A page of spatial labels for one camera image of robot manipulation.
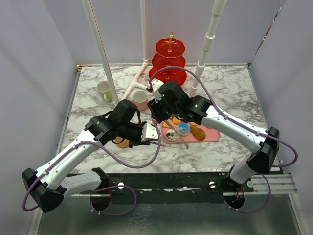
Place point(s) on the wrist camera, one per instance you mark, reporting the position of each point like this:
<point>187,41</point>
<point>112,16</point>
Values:
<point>149,132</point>
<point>154,87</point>

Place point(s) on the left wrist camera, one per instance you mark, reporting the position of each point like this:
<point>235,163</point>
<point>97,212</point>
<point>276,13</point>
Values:
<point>149,132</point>

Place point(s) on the red three-tier stand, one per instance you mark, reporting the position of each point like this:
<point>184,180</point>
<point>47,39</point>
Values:
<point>169,52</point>

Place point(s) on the pink mug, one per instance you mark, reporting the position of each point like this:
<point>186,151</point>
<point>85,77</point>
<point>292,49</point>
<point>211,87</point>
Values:
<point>140,99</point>

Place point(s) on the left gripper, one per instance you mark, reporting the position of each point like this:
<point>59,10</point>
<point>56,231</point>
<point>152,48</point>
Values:
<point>138,142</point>

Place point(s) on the metal tongs pink tips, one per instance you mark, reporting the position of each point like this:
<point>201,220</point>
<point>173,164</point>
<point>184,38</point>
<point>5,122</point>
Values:
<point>180,137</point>

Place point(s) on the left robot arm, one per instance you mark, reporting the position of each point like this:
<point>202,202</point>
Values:
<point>44,183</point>

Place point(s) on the pink serving tray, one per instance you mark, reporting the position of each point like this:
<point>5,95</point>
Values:
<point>211,135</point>

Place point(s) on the green mug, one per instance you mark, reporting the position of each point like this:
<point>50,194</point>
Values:
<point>104,91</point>

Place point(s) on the left round biscuit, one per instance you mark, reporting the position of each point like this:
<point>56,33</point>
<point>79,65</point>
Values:
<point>176,120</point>

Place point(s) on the lower wooden coaster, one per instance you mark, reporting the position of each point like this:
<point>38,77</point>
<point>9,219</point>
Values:
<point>121,142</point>

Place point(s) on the white chocolate donut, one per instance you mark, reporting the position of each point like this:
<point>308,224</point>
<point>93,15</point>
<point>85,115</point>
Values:
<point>171,136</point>

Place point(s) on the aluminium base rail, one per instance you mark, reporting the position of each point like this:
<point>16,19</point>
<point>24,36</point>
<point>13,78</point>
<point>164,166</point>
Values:
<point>213,182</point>

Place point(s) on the brown croissant bread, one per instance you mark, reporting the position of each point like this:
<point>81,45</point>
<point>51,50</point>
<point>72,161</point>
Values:
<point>197,133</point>

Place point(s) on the blue frosted donut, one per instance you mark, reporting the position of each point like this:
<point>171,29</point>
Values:
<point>184,129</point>

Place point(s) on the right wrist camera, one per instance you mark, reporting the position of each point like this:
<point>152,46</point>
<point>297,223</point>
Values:
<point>154,87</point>

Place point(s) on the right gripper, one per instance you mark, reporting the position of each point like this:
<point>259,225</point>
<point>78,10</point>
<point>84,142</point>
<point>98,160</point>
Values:
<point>154,108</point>

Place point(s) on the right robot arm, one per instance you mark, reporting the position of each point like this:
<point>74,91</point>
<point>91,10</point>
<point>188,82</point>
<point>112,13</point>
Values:
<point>170,100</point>

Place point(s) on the white pvc pipe frame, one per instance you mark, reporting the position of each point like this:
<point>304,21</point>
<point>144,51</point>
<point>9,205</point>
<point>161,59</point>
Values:
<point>217,10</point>

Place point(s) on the rectangular yellow biscuit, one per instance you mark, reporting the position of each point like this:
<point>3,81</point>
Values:
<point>165,124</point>

